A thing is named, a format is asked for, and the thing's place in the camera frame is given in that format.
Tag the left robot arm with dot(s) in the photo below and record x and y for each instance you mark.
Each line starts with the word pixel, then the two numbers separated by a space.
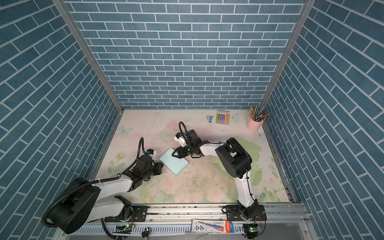
pixel 86 201

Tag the pink pencil cup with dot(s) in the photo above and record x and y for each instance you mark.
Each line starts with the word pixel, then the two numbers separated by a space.
pixel 252 125

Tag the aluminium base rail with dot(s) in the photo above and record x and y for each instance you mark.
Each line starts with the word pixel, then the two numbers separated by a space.
pixel 284 221

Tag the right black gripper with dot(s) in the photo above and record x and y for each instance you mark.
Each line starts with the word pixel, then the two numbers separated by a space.
pixel 179 151

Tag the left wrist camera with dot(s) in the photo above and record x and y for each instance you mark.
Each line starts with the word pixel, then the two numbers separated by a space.
pixel 152 153

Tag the red white blue package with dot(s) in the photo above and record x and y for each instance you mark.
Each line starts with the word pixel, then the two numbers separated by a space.
pixel 206 226

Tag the coloured marker pack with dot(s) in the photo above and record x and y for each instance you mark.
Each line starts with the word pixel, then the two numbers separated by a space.
pixel 223 118

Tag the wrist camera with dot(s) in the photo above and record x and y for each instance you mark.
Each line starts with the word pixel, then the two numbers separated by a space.
pixel 152 153
pixel 180 139

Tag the light green paper box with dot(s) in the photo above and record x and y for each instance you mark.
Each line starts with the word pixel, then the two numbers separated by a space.
pixel 238 159

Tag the light blue paper box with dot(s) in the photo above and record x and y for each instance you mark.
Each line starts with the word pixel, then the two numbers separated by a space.
pixel 174 164

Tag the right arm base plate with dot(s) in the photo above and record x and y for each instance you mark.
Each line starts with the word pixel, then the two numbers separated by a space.
pixel 255 212

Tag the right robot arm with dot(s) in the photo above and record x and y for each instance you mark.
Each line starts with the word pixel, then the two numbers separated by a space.
pixel 245 193

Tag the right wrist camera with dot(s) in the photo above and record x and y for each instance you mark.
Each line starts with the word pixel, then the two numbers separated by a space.
pixel 180 139

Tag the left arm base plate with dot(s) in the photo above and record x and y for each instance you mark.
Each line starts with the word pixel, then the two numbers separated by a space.
pixel 132 214

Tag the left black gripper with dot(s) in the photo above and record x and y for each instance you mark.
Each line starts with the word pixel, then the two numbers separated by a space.
pixel 159 168

